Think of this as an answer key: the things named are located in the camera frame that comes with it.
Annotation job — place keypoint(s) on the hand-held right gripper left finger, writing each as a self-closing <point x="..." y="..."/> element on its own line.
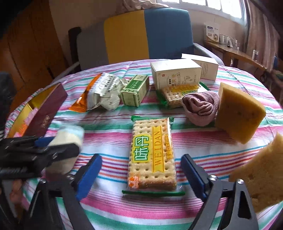
<point x="88" y="177"/>

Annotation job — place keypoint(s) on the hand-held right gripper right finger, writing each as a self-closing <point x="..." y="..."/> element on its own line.
<point x="194" y="177"/>

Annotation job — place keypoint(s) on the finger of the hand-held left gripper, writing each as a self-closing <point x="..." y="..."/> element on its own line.
<point x="55" y="152"/>
<point x="42" y="142"/>

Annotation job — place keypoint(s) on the maroon gold tin box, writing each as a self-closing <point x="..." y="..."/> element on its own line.
<point x="48" y="110"/>

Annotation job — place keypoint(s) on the cracker packet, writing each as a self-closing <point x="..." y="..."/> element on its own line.
<point x="152" y="154"/>
<point x="174" y="95"/>

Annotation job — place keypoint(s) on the yellow sponge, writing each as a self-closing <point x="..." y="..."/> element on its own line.
<point x="238" y="112"/>
<point x="263" y="172"/>

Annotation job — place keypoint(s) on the pink sock roll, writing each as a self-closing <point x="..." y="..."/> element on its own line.
<point x="201" y="106"/>

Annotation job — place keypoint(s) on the orange silver snack packet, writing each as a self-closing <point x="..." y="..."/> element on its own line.
<point x="104" y="92"/>

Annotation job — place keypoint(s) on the green carton box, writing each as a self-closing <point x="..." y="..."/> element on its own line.
<point x="134" y="91"/>

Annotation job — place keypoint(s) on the beige carton box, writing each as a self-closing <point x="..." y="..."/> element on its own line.
<point x="174" y="73"/>

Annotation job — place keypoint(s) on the striped cloth covered desktop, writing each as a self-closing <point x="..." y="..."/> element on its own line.
<point x="106" y="137"/>

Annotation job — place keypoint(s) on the wooden wardrobe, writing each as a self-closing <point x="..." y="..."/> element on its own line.
<point x="26" y="44"/>

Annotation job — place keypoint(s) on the white carton box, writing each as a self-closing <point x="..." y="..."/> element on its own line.
<point x="206" y="66"/>

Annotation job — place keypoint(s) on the wooden side desk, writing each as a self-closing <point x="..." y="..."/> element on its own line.
<point x="234" y="52"/>

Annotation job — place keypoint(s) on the small white jar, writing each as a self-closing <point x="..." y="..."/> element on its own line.
<point x="255" y="55"/>

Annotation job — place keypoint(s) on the row of small white cups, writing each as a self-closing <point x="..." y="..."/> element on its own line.
<point x="228" y="41"/>

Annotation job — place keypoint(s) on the white printed box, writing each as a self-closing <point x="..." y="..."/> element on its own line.
<point x="211" y="33"/>

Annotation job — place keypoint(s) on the grey yellow blue chair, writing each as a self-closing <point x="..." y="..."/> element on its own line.
<point x="143" y="35"/>

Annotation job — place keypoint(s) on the beige floral curtain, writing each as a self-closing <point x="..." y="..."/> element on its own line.
<point x="260" y="33"/>

